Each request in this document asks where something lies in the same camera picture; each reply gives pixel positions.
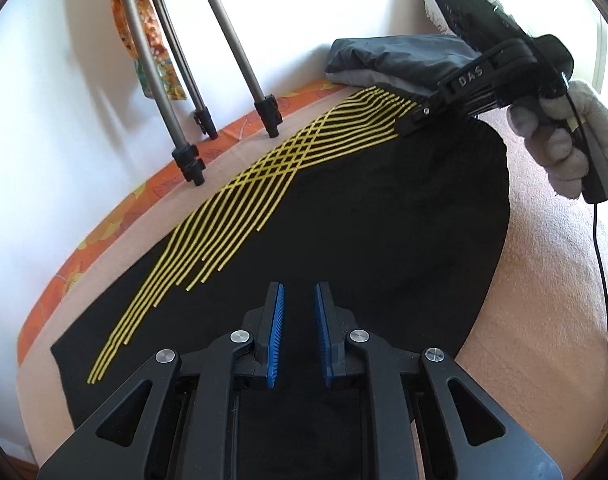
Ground person's right hand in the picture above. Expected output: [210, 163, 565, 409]
[506, 80, 608, 202]

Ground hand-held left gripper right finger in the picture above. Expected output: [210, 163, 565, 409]
[314, 282, 564, 480]

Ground grey metal tripod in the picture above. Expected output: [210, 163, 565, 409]
[104, 0, 285, 187]

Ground black pants with yellow print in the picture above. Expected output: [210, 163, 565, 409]
[50, 87, 509, 480]

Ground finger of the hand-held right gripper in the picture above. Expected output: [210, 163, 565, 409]
[395, 60, 504, 137]

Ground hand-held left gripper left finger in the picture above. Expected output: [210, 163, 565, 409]
[36, 282, 285, 480]

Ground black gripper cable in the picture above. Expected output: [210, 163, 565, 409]
[566, 75, 608, 403]

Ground colourful patterned scarf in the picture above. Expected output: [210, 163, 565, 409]
[101, 0, 219, 101]

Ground folded dark grey garment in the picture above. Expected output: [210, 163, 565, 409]
[325, 35, 484, 98]

